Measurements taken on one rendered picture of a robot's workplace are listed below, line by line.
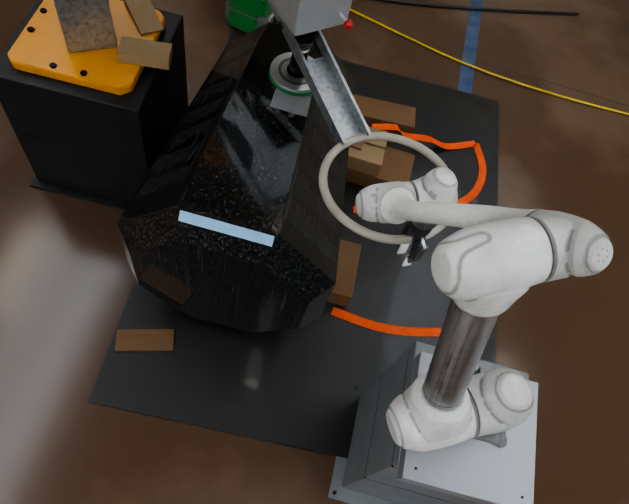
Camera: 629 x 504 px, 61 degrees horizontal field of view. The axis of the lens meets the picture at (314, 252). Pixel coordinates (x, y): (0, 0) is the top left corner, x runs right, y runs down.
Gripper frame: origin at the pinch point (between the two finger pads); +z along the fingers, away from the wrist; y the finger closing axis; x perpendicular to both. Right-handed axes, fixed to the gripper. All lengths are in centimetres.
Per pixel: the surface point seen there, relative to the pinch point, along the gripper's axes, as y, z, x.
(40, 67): 109, -1, 113
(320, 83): 68, -17, 14
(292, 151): 49, -3, 28
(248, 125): 63, -4, 41
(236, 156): 50, -3, 49
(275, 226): 19.0, -0.9, 41.3
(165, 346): 20, 82, 87
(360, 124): 50, -12, 2
